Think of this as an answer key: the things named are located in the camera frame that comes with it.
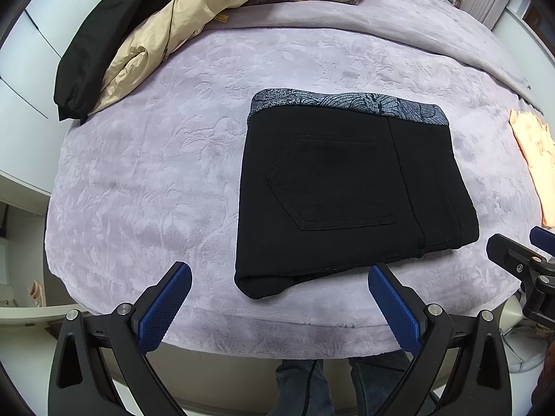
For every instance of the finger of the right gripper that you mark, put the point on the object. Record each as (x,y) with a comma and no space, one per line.
(512,257)
(543,239)

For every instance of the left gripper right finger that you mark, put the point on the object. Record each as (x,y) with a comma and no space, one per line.
(479,383)

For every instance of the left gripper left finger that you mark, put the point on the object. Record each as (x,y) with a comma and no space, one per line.
(80,382)

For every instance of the black pants with patterned waistband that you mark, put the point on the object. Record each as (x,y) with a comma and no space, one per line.
(333,182)

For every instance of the peach folded cloth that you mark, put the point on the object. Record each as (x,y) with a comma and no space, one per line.
(537,146)

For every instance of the person's jeans legs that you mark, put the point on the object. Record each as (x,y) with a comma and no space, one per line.
(303,389)

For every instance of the lavender embossed blanket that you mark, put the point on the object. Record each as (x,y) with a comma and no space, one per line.
(154,179)

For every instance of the beige puffer jacket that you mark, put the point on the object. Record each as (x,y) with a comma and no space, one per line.
(152,42)

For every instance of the black jacket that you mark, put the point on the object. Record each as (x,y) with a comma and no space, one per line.
(81,68)

